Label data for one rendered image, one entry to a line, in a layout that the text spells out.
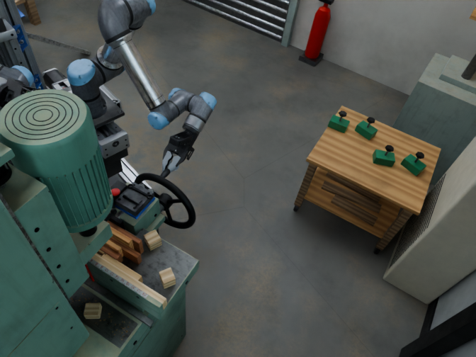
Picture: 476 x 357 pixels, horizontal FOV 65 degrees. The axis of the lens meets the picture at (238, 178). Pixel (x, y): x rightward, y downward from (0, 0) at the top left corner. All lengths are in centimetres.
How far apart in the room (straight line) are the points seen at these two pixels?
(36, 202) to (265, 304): 160
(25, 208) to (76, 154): 14
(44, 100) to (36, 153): 13
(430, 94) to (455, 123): 25
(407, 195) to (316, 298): 76
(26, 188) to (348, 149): 181
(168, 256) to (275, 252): 118
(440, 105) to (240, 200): 143
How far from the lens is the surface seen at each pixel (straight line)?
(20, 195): 83
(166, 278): 120
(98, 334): 132
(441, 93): 273
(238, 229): 240
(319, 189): 248
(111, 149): 184
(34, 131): 81
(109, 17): 143
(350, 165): 219
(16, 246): 80
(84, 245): 114
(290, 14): 389
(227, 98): 326
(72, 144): 79
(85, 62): 179
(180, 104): 153
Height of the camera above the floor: 204
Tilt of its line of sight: 51 degrees down
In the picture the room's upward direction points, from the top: 9 degrees clockwise
